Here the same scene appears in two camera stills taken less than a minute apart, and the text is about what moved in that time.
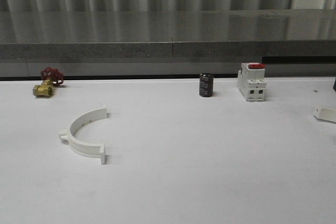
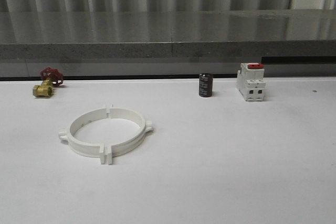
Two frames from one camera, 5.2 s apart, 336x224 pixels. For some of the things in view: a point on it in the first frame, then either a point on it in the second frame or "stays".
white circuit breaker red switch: (251, 82) stays
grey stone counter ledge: (168, 43) stays
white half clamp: (325, 114) -> (120, 113)
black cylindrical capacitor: (206, 84) stays
